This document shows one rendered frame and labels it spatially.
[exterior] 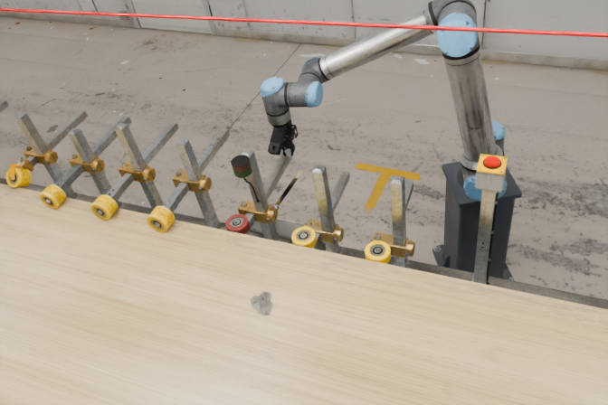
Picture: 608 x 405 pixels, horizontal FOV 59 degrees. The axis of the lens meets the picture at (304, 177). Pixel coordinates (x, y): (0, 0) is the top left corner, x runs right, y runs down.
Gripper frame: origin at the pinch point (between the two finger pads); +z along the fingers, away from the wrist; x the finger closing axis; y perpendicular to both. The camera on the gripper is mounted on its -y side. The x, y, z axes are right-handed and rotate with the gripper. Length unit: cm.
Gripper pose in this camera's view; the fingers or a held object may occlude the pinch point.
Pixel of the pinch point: (287, 161)
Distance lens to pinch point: 218.6
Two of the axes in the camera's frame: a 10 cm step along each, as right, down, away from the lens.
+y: 3.7, -6.8, 6.3
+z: 1.6, 7.2, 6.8
